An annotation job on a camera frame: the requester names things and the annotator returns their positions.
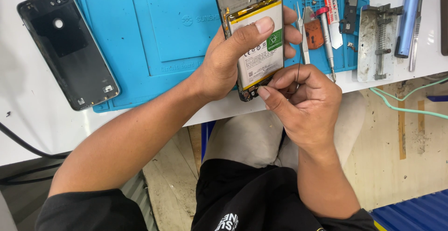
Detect person's left hand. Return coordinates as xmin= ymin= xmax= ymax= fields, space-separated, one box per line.
xmin=191 ymin=5 xmax=302 ymax=102

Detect person's right hand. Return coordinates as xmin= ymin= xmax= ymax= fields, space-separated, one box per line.
xmin=257 ymin=63 xmax=343 ymax=152

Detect smartphone with battery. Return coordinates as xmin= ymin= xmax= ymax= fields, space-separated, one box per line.
xmin=211 ymin=0 xmax=290 ymax=102

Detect thin black wire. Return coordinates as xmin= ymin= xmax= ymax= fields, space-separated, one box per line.
xmin=285 ymin=0 xmax=310 ymax=94

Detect silver tweezers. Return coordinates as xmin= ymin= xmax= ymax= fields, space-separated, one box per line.
xmin=295 ymin=2 xmax=311 ymax=65

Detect silver screwdriver with red cap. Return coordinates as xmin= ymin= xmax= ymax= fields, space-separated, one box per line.
xmin=316 ymin=6 xmax=337 ymax=83

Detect person's grey trousers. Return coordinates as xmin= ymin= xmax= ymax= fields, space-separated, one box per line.
xmin=203 ymin=90 xmax=367 ymax=173

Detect blue metal bar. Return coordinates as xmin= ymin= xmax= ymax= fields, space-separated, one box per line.
xmin=201 ymin=121 xmax=216 ymax=162

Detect flat metal opening blade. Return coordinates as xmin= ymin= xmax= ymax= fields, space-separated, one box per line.
xmin=321 ymin=0 xmax=344 ymax=50

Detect metal circuit board holder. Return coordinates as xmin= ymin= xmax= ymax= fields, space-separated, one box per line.
xmin=357 ymin=3 xmax=405 ymax=83

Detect blue silicone repair mat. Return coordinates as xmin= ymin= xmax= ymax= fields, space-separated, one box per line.
xmin=55 ymin=0 xmax=370 ymax=114

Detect black phone speaker module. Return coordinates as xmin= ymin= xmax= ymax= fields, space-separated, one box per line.
xmin=339 ymin=0 xmax=360 ymax=35

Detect person's black shirt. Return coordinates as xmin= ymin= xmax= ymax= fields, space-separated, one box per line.
xmin=35 ymin=159 xmax=379 ymax=231

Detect blue cylindrical tool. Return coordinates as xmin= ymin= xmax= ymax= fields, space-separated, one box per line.
xmin=394 ymin=0 xmax=423 ymax=59

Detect black phone back cover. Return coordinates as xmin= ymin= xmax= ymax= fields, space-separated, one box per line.
xmin=17 ymin=0 xmax=122 ymax=111

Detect blue corrugated sheet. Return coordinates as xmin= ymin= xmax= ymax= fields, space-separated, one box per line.
xmin=369 ymin=189 xmax=448 ymax=231

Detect dark brown edge object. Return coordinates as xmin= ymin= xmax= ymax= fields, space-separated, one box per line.
xmin=440 ymin=0 xmax=448 ymax=56

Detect orange-handled metal pry tool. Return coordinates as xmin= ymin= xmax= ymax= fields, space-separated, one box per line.
xmin=302 ymin=7 xmax=325 ymax=50

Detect mint green cable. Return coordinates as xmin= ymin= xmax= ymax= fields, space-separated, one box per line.
xmin=369 ymin=76 xmax=448 ymax=120

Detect silver scalpel handle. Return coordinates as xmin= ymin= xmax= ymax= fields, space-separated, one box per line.
xmin=408 ymin=0 xmax=424 ymax=73

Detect thick black cable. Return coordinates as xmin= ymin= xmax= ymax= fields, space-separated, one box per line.
xmin=0 ymin=122 xmax=71 ymax=160

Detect thin black floor cable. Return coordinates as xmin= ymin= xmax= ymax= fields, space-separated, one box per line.
xmin=0 ymin=162 xmax=64 ymax=186

